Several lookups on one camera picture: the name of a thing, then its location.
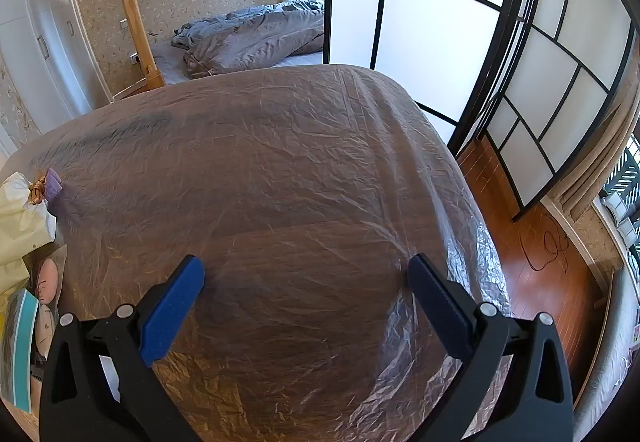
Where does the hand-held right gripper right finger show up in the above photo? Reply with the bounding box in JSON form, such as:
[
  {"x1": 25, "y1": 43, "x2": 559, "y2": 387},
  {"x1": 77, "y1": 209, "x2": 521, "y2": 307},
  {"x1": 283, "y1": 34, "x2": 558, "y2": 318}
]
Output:
[{"x1": 406, "y1": 253, "x2": 575, "y2": 442}]

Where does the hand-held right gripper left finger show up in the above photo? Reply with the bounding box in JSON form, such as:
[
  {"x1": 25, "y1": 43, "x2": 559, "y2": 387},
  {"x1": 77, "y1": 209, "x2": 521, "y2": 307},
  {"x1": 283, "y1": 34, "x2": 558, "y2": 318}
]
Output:
[{"x1": 39, "y1": 254, "x2": 206, "y2": 442}]

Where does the yellow tissue packet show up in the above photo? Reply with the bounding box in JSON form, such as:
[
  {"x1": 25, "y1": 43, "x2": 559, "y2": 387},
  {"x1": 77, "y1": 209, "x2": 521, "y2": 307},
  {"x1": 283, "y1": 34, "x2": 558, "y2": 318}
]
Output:
[{"x1": 0, "y1": 287, "x2": 42, "y2": 414}]

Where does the pink round pads packet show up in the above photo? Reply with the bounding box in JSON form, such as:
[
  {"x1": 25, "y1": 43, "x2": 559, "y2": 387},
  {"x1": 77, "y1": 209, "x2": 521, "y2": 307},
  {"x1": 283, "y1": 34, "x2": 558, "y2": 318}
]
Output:
[{"x1": 29, "y1": 246, "x2": 69, "y2": 365}]

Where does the pale yellow plastic bag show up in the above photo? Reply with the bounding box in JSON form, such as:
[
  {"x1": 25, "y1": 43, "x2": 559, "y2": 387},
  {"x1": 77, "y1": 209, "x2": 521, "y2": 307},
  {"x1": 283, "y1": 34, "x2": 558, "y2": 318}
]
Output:
[{"x1": 0, "y1": 171, "x2": 59, "y2": 304}]

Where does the small purple pouch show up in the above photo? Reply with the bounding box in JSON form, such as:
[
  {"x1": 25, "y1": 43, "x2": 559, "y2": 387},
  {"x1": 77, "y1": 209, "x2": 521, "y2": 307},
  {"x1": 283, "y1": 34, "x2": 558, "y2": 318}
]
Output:
[{"x1": 43, "y1": 167, "x2": 64, "y2": 201}]

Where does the wooden table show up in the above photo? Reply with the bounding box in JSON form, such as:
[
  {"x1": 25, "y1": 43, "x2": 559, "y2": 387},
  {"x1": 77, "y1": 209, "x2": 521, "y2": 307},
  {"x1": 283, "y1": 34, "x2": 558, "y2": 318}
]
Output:
[{"x1": 0, "y1": 64, "x2": 513, "y2": 442}]

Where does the beige curtain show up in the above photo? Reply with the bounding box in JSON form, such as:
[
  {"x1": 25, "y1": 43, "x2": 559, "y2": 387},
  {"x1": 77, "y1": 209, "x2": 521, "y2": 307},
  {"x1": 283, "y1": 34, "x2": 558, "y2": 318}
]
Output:
[{"x1": 547, "y1": 82, "x2": 640, "y2": 225}]

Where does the window lattice railing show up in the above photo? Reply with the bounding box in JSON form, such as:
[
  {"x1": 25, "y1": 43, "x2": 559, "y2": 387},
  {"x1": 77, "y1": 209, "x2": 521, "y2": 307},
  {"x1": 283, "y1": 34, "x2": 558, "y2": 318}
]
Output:
[{"x1": 599, "y1": 134, "x2": 640, "y2": 245}]

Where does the white bed sheet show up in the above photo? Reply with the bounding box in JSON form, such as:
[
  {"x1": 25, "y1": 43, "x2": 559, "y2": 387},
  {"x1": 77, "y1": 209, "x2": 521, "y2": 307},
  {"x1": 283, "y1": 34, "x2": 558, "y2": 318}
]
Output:
[{"x1": 150, "y1": 39, "x2": 326, "y2": 85}]

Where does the black framed translucent screen panel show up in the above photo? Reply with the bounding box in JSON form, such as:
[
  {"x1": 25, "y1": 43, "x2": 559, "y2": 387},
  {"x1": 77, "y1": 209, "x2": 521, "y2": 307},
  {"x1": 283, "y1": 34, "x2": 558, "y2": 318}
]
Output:
[
  {"x1": 322, "y1": 0, "x2": 546, "y2": 158},
  {"x1": 480, "y1": 0, "x2": 630, "y2": 224}
]

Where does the grey duvet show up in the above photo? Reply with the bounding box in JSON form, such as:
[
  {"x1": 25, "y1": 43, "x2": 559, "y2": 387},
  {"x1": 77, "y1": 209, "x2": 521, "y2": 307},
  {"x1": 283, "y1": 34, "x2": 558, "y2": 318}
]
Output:
[{"x1": 171, "y1": 0, "x2": 326, "y2": 79}]

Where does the white wardrobe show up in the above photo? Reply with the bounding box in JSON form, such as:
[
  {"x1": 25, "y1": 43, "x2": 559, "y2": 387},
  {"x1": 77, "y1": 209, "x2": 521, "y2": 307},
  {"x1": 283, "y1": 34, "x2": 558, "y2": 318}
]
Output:
[{"x1": 0, "y1": 0, "x2": 115, "y2": 125}]

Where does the dark cable on floor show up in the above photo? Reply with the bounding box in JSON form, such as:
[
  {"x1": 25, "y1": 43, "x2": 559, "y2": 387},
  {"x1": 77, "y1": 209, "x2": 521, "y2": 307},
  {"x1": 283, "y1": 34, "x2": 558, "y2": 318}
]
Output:
[{"x1": 519, "y1": 216, "x2": 572, "y2": 273}]

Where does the wooden bunk bed frame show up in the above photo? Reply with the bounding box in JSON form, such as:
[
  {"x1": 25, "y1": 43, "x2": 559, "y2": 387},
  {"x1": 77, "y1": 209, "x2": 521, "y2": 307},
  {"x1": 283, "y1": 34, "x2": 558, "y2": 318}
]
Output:
[{"x1": 110, "y1": 0, "x2": 326, "y2": 95}]

